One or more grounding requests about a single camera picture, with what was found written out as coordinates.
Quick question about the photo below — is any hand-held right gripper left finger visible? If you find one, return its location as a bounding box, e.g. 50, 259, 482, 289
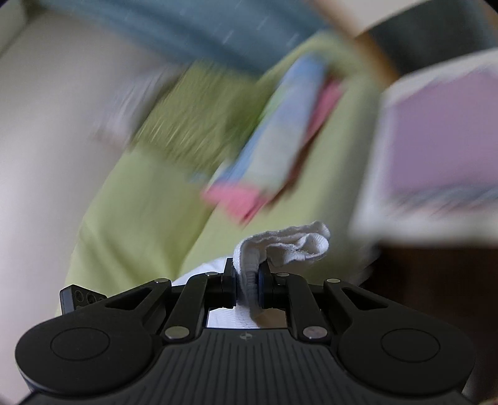
103, 257, 238, 343

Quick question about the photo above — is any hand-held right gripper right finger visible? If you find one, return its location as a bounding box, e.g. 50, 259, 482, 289
256, 260, 390, 342

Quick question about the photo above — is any white shirt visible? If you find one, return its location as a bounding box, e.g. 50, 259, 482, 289
171, 221, 331, 330

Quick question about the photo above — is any pink knit cloth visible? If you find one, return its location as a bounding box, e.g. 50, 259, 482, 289
201, 78, 348, 225

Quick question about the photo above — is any green covered sofa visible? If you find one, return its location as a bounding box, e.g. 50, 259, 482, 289
0, 0, 384, 392

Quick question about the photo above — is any light blue cloth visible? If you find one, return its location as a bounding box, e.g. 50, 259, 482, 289
209, 55, 332, 192

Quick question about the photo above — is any green patterned pillow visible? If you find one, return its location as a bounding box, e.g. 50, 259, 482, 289
131, 63, 262, 173

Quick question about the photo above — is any white patterned cloth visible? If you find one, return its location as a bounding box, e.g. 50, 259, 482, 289
92, 65, 188, 145

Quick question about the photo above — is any white and purple box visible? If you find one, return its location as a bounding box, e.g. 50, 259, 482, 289
349, 50, 498, 250

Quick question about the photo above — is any blue curtain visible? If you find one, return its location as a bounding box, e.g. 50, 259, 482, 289
35, 0, 336, 79

